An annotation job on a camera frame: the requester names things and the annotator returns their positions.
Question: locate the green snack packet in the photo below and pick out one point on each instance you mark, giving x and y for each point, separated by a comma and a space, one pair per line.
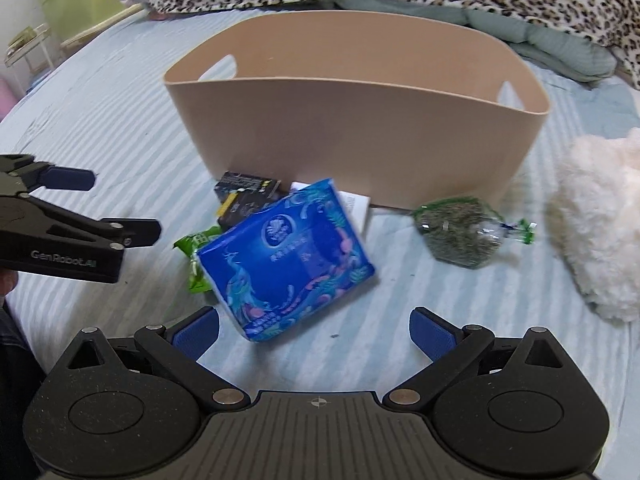
189, 245

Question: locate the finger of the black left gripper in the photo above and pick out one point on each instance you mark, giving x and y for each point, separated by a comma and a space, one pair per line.
123, 233
45, 175

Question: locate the black small box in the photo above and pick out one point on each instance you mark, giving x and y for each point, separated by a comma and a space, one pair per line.
240, 195

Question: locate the bag of dried herbs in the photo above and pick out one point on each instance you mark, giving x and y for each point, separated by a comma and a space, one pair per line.
466, 231

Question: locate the beige plastic storage bin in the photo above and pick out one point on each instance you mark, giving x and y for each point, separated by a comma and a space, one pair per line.
400, 109

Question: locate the blue tissue pack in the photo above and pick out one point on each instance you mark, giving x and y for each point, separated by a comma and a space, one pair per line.
286, 262

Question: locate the white medicine box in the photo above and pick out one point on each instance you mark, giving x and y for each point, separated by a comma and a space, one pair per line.
350, 204

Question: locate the grey-green quilted pillow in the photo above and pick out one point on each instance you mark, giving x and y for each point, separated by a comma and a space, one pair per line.
573, 57

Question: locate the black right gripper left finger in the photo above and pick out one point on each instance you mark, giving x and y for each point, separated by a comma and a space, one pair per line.
174, 351

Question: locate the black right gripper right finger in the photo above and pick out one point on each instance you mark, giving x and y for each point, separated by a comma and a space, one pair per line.
451, 349

